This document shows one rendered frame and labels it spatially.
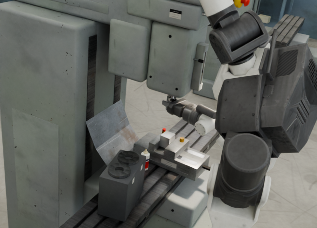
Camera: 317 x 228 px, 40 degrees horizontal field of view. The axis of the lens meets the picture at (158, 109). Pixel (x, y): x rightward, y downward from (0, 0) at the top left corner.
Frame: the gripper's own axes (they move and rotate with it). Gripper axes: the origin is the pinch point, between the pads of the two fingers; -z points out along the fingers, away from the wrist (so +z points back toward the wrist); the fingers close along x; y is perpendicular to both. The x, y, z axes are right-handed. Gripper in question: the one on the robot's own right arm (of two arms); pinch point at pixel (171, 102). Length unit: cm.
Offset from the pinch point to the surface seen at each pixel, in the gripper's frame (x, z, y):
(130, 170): 38.0, 16.2, 13.2
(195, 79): -1.4, 11.1, -15.7
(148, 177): 16.6, 5.9, 31.7
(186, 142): -7.2, 6.6, 20.9
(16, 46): 44, -62, -16
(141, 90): -189, -214, 121
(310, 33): -612, -220, 111
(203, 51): -1.8, 12.8, -28.9
